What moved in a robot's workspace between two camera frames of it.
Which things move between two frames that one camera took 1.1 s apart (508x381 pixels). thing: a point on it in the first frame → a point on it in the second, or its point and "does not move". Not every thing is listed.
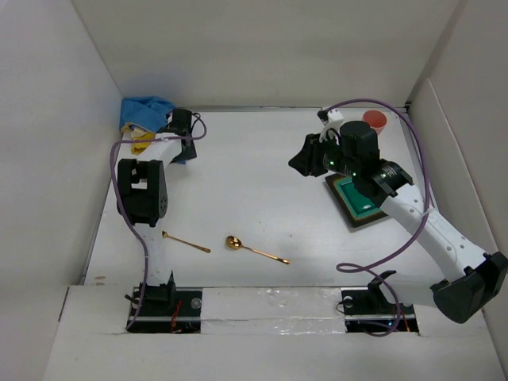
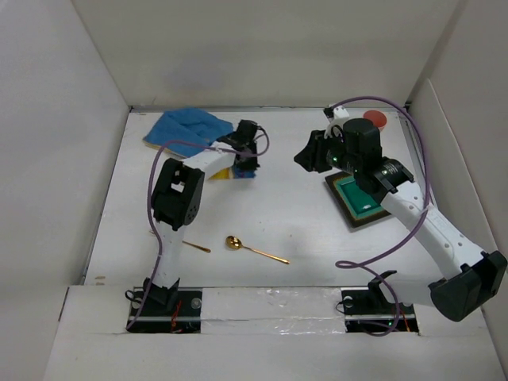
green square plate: x=358 y=209 does not move
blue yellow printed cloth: x=142 y=117 → x=193 y=126
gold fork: x=165 y=235 does not move
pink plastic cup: x=376 y=120 does not move
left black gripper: x=187 y=155 → x=250 y=165
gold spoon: x=235 y=244 does not move
